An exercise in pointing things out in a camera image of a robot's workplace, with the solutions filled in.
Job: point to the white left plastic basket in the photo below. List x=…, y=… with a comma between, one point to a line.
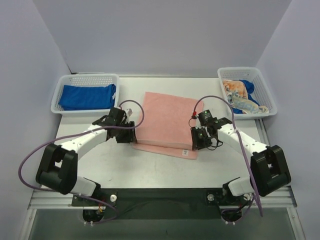
x=83, y=79

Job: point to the folded blue towel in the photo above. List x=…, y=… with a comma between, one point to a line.
x=77, y=98

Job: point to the pink towel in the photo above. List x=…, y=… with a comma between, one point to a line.
x=166, y=127

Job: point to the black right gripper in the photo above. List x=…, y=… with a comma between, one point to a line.
x=198, y=138

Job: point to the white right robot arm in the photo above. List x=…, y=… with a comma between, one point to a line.
x=267, y=166

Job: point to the blue towel in right basket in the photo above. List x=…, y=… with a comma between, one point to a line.
x=241, y=100

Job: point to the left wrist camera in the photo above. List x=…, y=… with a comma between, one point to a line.
x=128, y=112

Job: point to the aluminium frame rail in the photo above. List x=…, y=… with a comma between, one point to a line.
x=52, y=216

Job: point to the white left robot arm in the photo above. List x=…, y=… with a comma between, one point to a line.
x=58, y=168

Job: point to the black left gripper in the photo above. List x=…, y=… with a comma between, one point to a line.
x=128, y=135

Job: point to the orange patterned towel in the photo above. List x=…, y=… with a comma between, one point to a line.
x=227, y=84

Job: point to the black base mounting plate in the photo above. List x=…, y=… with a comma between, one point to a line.
x=162, y=204

